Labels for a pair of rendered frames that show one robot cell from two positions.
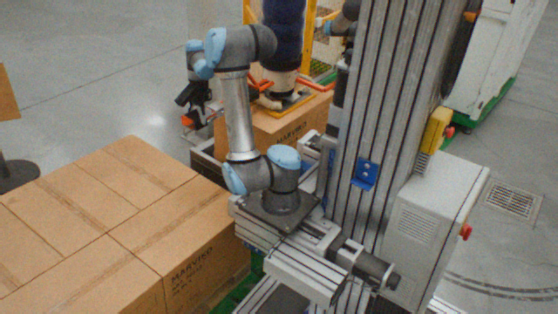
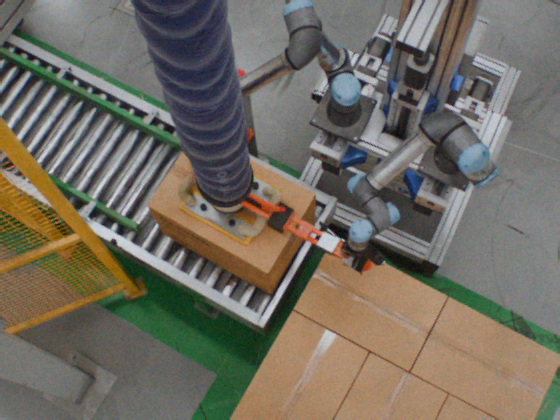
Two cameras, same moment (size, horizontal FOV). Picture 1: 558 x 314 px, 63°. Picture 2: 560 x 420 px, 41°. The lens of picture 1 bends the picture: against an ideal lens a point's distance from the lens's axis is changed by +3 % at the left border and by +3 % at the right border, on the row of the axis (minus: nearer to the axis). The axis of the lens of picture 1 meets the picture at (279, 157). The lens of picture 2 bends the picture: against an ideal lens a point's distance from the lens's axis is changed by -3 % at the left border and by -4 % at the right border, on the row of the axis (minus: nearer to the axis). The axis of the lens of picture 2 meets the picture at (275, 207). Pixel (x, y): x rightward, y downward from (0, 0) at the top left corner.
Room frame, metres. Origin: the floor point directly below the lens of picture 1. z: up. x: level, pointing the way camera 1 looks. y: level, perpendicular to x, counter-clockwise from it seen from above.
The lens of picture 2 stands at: (1.97, 1.17, 4.01)
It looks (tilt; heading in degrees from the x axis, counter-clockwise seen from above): 71 degrees down; 270
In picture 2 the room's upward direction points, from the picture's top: 6 degrees counter-clockwise
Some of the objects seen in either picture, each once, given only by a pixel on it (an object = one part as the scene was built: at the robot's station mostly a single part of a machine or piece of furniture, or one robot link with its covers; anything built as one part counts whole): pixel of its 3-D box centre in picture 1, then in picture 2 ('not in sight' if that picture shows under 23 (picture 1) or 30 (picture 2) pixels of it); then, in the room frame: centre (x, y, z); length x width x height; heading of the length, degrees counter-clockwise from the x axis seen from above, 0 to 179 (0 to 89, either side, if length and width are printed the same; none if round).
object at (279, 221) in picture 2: (248, 92); (280, 217); (1.95, 0.18, 1.08); 0.10 x 0.08 x 0.06; 54
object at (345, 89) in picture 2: not in sight; (345, 91); (1.63, -0.29, 1.20); 0.13 x 0.12 x 0.14; 97
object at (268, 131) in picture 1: (275, 128); (234, 214); (2.15, 0.03, 0.75); 0.60 x 0.40 x 0.40; 144
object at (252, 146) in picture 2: not in sight; (246, 127); (2.06, -0.51, 0.50); 0.07 x 0.07 x 1.00; 55
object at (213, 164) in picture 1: (234, 176); (298, 262); (1.88, 0.23, 0.58); 0.70 x 0.03 x 0.06; 55
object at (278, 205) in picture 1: (281, 191); (453, 153); (1.21, -0.02, 1.09); 0.15 x 0.15 x 0.10
